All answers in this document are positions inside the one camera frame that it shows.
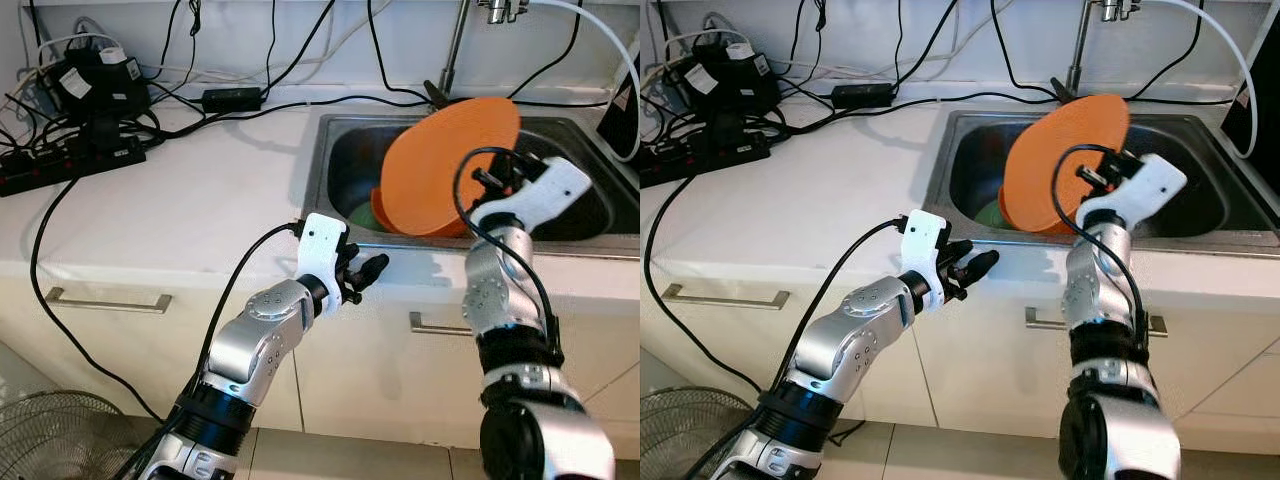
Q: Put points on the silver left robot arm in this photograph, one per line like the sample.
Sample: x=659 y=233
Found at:
x=860 y=325
x=260 y=330

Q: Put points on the black power strip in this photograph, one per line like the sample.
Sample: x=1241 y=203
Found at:
x=705 y=158
x=70 y=165

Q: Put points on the cream cabinet drawer front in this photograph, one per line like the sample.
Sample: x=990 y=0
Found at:
x=740 y=330
x=110 y=360

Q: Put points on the green plate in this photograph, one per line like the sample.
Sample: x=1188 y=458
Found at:
x=362 y=215
x=987 y=215

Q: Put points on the cream sink cabinet door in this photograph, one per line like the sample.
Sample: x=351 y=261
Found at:
x=400 y=390
x=990 y=390

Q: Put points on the orange plastic bowl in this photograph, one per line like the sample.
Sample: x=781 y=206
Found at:
x=380 y=212
x=1003 y=210

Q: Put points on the steel sink faucet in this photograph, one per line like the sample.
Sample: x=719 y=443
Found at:
x=455 y=45
x=1081 y=45

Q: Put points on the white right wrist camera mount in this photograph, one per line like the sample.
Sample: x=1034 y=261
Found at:
x=550 y=190
x=1150 y=185

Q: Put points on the stainless steel sink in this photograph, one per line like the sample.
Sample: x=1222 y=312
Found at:
x=345 y=160
x=1200 y=180

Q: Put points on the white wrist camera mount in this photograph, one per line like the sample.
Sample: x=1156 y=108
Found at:
x=1150 y=185
x=550 y=190
x=920 y=240
x=320 y=245

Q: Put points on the chrome wall tap fitting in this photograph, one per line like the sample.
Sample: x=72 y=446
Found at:
x=1115 y=9
x=500 y=10

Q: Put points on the orange plastic plate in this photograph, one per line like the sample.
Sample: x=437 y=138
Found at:
x=1040 y=170
x=430 y=170

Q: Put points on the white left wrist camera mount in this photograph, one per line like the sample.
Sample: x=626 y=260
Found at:
x=920 y=240
x=320 y=245

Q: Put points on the black charger box white labels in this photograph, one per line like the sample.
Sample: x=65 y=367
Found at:
x=730 y=82
x=100 y=88

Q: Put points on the black power adapter brick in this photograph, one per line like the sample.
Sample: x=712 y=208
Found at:
x=862 y=96
x=232 y=100

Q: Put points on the black countertop appliance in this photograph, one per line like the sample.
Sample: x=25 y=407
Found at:
x=620 y=120
x=1255 y=110

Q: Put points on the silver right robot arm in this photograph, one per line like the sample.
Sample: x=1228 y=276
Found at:
x=1095 y=290
x=500 y=290

